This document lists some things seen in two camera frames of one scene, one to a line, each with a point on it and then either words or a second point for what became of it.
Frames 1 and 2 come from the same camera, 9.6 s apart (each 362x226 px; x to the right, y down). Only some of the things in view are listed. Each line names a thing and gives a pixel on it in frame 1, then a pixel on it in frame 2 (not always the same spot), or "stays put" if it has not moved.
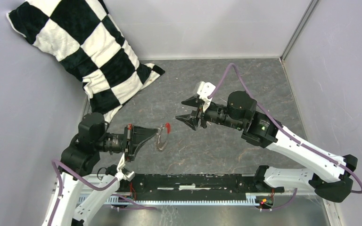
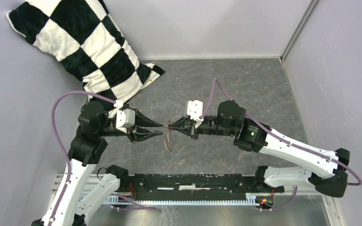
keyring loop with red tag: (157, 138) → (168, 140)
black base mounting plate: (258, 184) stays put
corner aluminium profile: (313, 4) stays put
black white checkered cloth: (82, 35) stays put
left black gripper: (140, 136) → (141, 133)
